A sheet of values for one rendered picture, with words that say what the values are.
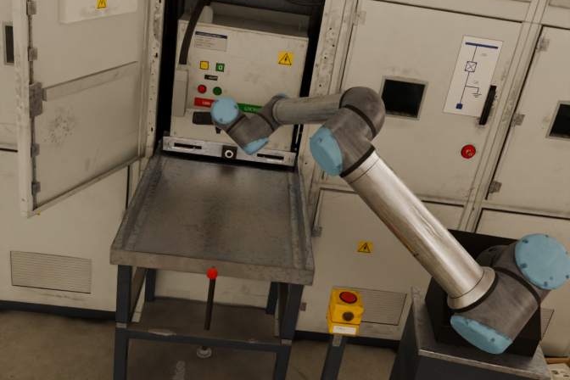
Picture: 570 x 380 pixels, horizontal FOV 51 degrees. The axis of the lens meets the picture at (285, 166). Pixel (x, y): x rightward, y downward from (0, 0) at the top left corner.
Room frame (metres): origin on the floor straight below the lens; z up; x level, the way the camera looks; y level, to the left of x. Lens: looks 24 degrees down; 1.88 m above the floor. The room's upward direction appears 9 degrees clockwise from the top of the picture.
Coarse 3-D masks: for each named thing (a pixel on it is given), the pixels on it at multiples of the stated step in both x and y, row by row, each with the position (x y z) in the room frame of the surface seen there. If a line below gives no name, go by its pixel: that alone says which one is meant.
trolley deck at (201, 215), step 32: (160, 192) 1.88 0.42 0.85; (192, 192) 1.91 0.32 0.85; (224, 192) 1.96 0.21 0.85; (256, 192) 2.00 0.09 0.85; (160, 224) 1.66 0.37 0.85; (192, 224) 1.69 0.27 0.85; (224, 224) 1.73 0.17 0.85; (256, 224) 1.76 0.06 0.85; (288, 224) 1.80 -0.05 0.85; (128, 256) 1.49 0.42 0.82; (160, 256) 1.50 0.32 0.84; (192, 256) 1.51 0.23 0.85; (224, 256) 1.54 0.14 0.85; (256, 256) 1.57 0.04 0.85; (288, 256) 1.60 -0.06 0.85
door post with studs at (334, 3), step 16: (336, 0) 2.22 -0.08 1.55; (336, 16) 2.22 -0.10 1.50; (320, 32) 2.22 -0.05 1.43; (336, 32) 2.22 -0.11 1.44; (320, 48) 2.22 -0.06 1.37; (320, 64) 2.22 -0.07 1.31; (320, 80) 2.22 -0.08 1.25; (304, 128) 2.22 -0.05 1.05; (304, 144) 2.22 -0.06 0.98; (304, 160) 2.22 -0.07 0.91; (304, 176) 2.22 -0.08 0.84
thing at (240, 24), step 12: (204, 24) 2.22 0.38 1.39; (216, 24) 2.26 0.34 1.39; (228, 24) 2.29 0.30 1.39; (240, 24) 2.33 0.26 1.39; (252, 24) 2.36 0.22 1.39; (264, 24) 2.40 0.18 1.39; (276, 24) 2.44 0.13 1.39; (288, 36) 2.25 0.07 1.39; (300, 36) 2.26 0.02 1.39; (300, 84) 2.26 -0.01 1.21
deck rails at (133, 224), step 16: (160, 160) 2.12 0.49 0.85; (144, 176) 1.84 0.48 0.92; (288, 176) 2.17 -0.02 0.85; (144, 192) 1.84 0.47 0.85; (288, 192) 2.03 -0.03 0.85; (144, 208) 1.74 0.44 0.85; (128, 224) 1.57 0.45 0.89; (304, 224) 1.71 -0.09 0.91; (128, 240) 1.53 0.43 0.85; (304, 240) 1.64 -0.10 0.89; (304, 256) 1.58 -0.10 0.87
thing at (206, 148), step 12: (168, 132) 2.24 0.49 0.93; (168, 144) 2.20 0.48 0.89; (180, 144) 2.20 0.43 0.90; (192, 144) 2.21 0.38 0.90; (204, 144) 2.21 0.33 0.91; (216, 144) 2.21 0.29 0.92; (228, 144) 2.22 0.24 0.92; (216, 156) 2.22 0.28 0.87; (240, 156) 2.22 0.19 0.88; (252, 156) 2.23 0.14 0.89; (276, 156) 2.24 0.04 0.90
